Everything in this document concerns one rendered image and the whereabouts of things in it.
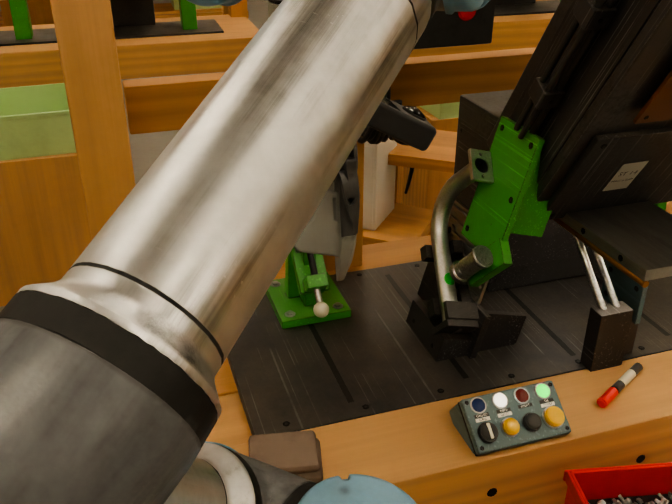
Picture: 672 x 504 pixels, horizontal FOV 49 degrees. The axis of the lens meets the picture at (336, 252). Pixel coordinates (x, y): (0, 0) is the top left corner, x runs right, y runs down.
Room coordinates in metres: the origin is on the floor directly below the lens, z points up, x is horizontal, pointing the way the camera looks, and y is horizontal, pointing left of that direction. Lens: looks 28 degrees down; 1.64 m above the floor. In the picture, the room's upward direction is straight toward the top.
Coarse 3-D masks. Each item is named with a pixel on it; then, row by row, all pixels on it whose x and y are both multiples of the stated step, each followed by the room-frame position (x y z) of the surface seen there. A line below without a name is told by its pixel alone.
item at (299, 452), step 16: (288, 432) 0.80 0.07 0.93; (304, 432) 0.80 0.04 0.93; (256, 448) 0.77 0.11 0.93; (272, 448) 0.77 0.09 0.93; (288, 448) 0.77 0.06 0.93; (304, 448) 0.77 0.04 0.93; (320, 448) 0.79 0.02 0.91; (272, 464) 0.74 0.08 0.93; (288, 464) 0.74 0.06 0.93; (304, 464) 0.74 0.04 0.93; (320, 464) 0.75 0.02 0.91; (320, 480) 0.73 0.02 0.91
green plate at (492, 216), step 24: (504, 120) 1.14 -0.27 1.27; (504, 144) 1.12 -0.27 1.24; (528, 144) 1.06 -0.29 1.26; (504, 168) 1.09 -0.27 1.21; (528, 168) 1.04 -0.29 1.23; (480, 192) 1.13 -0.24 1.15; (504, 192) 1.07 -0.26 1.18; (528, 192) 1.06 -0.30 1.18; (480, 216) 1.10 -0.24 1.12; (504, 216) 1.05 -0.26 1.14; (528, 216) 1.06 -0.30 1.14; (480, 240) 1.08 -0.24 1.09; (504, 240) 1.03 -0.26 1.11
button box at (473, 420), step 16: (544, 384) 0.87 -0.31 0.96; (464, 400) 0.83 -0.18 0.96; (512, 400) 0.84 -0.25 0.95; (528, 400) 0.85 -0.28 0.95; (544, 400) 0.85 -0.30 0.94; (464, 416) 0.82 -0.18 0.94; (480, 416) 0.82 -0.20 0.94; (496, 416) 0.82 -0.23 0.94; (512, 416) 0.82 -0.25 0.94; (464, 432) 0.82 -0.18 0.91; (528, 432) 0.81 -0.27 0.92; (544, 432) 0.81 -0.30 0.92; (560, 432) 0.82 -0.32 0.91; (480, 448) 0.78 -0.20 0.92; (496, 448) 0.78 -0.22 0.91
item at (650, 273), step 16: (608, 208) 1.11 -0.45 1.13; (624, 208) 1.11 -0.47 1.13; (640, 208) 1.11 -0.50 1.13; (656, 208) 1.11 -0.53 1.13; (560, 224) 1.10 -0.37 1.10; (576, 224) 1.06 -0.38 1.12; (592, 224) 1.05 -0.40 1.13; (608, 224) 1.05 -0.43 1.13; (624, 224) 1.05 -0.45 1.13; (640, 224) 1.05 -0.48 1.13; (656, 224) 1.05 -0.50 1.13; (592, 240) 1.02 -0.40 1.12; (608, 240) 0.99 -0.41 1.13; (624, 240) 0.99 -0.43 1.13; (640, 240) 0.99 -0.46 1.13; (656, 240) 0.99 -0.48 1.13; (608, 256) 0.98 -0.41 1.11; (624, 256) 0.95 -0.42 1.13; (640, 256) 0.94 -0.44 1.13; (656, 256) 0.94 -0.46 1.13; (624, 272) 0.94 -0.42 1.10; (640, 272) 0.91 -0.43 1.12; (656, 272) 0.91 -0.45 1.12
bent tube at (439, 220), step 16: (480, 160) 1.13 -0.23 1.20; (464, 176) 1.13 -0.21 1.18; (480, 176) 1.10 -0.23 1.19; (448, 192) 1.16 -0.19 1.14; (448, 208) 1.16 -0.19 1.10; (432, 224) 1.16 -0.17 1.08; (432, 240) 1.14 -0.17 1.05; (448, 240) 1.14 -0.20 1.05; (448, 256) 1.11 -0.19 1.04; (448, 272) 1.09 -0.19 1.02; (448, 288) 1.07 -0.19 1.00
